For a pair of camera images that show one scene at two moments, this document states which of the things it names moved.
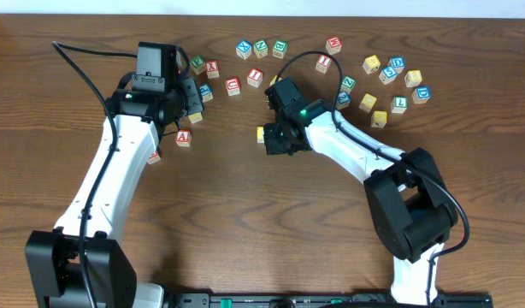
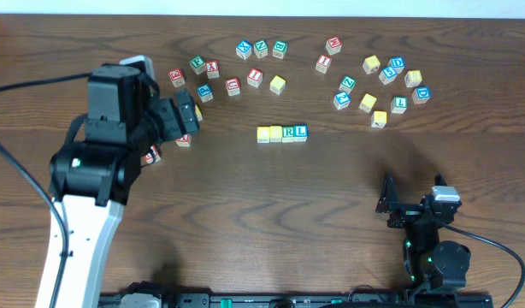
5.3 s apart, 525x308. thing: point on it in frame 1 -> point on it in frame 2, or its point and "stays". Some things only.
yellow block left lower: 195,117 stays
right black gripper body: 272,139 -> 410,207
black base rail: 324,300 stays
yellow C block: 260,135 stays
